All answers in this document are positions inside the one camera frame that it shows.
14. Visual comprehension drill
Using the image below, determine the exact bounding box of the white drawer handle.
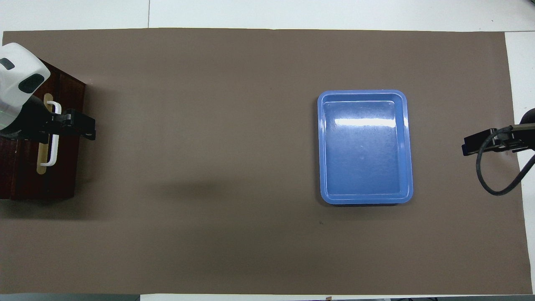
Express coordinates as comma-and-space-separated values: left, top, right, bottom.
41, 101, 62, 167

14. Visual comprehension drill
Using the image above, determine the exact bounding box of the dark wooden drawer cabinet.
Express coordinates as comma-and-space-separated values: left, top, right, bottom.
0, 59, 87, 200

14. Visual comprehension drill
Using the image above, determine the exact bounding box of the brown paper table mat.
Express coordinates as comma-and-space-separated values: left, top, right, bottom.
0, 28, 534, 295

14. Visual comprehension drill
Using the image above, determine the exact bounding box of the blue plastic tray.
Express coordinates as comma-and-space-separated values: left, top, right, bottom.
317, 89, 414, 205

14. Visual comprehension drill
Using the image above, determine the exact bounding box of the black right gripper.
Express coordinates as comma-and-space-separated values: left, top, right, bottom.
461, 108, 535, 158

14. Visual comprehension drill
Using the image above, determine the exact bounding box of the dark wooden drawer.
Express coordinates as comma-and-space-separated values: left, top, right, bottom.
13, 63, 87, 199

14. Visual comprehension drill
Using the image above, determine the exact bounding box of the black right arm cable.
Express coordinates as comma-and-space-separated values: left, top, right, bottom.
476, 125, 535, 196

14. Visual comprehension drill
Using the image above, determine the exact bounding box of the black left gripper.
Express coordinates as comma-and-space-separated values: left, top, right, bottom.
0, 97, 97, 141

